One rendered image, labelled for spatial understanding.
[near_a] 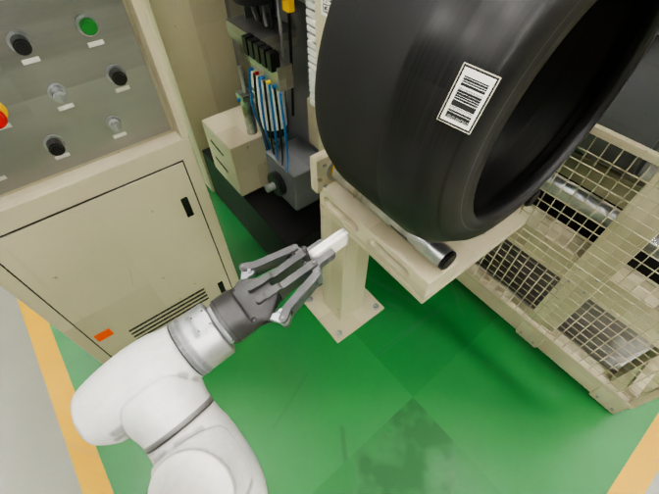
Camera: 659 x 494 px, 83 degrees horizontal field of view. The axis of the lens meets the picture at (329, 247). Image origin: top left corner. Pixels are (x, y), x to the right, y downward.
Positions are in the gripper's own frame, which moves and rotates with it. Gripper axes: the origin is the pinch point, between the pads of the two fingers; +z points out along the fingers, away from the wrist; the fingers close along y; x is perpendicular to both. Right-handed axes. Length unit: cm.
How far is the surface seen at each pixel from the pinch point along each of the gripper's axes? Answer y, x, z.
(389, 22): 2.5, -28.3, 14.6
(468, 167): -11.4, -15.6, 15.0
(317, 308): 38, 101, 8
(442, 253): -9.1, 11.1, 18.6
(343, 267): 26, 62, 18
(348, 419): -6, 100, -10
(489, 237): -8.5, 25.5, 37.9
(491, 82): -11.1, -26.5, 15.5
